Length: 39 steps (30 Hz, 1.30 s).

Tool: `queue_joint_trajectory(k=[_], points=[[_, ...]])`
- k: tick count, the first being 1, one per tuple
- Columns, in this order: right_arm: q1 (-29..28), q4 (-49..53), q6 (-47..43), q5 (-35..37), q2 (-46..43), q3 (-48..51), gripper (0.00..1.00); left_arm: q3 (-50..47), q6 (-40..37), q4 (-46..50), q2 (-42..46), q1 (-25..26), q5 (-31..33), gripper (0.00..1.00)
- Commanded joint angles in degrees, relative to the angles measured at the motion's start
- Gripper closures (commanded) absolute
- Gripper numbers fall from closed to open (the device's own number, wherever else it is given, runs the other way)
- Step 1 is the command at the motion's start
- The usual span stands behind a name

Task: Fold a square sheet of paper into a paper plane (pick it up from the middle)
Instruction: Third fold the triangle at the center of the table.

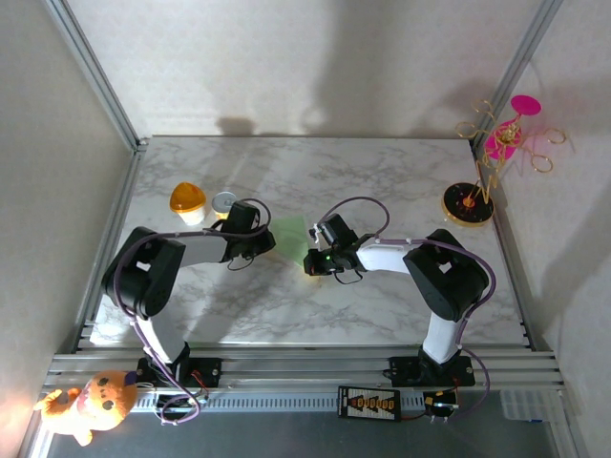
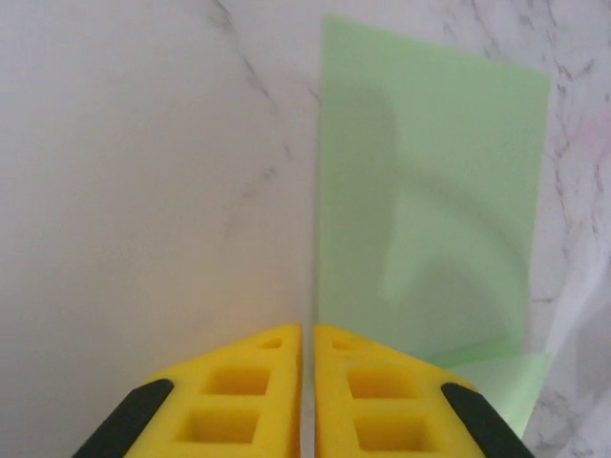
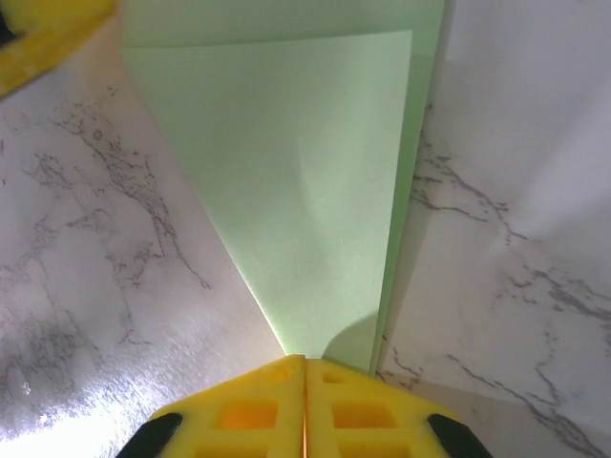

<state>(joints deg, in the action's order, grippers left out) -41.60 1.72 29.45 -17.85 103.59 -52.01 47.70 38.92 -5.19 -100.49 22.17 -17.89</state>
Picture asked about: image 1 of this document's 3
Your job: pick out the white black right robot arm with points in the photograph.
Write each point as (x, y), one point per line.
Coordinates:
(441, 339)

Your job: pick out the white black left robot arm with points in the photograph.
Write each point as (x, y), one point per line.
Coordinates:
(167, 334)

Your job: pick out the tin can yellow label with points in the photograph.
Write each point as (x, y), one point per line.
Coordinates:
(223, 200)

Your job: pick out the white cup orange lid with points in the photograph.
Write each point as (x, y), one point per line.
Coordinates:
(187, 198)

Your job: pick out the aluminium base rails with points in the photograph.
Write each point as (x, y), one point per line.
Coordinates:
(310, 367)

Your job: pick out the black orange power board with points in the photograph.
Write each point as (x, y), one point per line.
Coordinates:
(367, 404)

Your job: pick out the black yellow connector module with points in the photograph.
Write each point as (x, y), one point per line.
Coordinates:
(436, 401)

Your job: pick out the orange plush toy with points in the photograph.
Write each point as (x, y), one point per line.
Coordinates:
(95, 405)

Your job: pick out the clear plastic box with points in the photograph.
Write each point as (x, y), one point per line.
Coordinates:
(522, 405)

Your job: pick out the pink plastic glass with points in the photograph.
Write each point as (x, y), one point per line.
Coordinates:
(525, 105)

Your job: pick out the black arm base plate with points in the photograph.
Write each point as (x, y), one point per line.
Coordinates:
(210, 369)
(403, 372)

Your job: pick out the aluminium table side rail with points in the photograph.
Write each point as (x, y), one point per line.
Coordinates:
(518, 286)
(125, 191)

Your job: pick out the aluminium frame post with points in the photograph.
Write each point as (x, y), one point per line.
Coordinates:
(515, 71)
(97, 71)

